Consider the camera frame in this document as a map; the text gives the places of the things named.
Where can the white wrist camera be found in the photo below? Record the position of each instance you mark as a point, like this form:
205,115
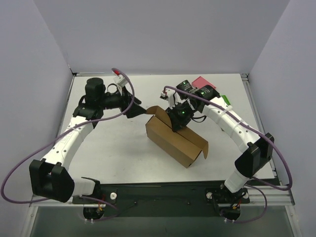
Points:
171,97
120,79

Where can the pink paper box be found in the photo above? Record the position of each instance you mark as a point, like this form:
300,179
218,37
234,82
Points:
201,82

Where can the large brown cardboard box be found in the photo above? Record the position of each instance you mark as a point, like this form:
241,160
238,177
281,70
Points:
185,146

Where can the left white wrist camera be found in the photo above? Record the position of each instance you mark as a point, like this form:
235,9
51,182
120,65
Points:
120,79

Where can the green paper box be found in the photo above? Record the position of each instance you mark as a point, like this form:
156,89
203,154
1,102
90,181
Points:
225,99

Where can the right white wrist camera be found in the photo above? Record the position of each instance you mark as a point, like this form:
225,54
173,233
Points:
171,97

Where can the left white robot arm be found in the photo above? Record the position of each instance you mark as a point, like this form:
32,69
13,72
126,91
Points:
49,175

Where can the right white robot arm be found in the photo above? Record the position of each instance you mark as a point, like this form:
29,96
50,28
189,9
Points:
255,151

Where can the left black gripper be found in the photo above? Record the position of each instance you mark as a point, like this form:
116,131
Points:
126,103

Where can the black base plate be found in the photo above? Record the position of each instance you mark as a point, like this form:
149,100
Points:
173,199

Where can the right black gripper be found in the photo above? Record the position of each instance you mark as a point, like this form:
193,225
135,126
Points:
179,121

